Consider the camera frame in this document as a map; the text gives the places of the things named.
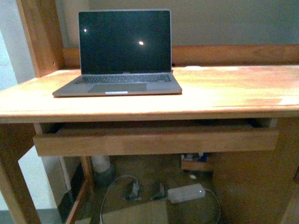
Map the grey cable on floor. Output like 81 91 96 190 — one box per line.
99 175 221 224

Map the wooden pull-out keyboard tray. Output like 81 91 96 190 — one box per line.
34 122 279 156

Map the wooden desk with hutch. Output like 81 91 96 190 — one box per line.
0 0 299 224

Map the black power plug left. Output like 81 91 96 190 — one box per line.
123 179 140 201

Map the white cylinder on grey base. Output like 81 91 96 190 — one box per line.
92 156 115 187

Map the white cable grommet cover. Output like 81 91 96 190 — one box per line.
185 66 202 70

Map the white power adapter brick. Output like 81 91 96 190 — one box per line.
168 183 206 204

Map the black power plug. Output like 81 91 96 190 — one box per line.
150 181 168 200
123 179 140 201

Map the small wooden box with items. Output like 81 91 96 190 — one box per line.
181 153 213 172

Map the grey open laptop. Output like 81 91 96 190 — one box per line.
53 9 182 98

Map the black power plug right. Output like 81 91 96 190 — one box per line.
150 181 168 200

